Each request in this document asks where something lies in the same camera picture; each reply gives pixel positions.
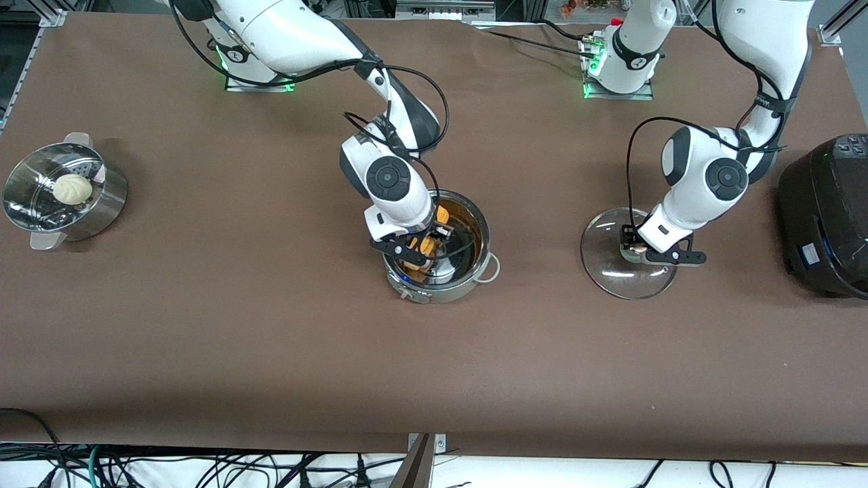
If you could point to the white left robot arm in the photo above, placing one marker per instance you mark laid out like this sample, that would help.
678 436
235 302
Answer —
766 41

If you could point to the white red-print sticker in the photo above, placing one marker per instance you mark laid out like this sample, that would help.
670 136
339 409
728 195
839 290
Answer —
99 175

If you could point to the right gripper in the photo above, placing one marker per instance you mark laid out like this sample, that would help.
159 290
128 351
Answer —
439 232

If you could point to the colourful background item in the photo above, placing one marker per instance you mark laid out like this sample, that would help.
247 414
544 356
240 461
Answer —
586 7

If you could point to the grey power strip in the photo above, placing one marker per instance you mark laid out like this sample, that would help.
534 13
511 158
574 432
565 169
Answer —
444 9

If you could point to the aluminium frame profile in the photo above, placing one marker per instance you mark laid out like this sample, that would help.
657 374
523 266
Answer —
53 17
841 24

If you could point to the brown camera stand strut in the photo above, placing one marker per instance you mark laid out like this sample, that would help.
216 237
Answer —
413 468

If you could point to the white steamed bun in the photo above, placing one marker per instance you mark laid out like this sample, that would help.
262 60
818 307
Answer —
72 190

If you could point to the black rice cooker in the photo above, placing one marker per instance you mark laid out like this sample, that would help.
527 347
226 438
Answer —
827 224

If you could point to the glass lid with knob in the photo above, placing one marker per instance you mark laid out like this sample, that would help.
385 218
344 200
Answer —
610 271

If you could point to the small metal mounting plate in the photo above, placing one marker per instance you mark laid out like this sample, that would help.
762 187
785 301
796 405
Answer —
441 444

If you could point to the yellow corn cob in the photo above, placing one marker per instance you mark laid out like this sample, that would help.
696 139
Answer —
427 244

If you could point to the steel steamer pot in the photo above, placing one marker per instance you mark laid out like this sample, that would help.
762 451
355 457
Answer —
108 203

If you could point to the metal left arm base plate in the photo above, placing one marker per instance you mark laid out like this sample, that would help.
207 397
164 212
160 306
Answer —
647 93

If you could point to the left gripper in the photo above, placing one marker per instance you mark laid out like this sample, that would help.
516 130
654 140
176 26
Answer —
628 238

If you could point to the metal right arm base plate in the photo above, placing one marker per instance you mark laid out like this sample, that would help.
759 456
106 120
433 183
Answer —
271 87

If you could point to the table edge metal rail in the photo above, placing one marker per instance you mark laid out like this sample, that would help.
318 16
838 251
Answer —
20 81

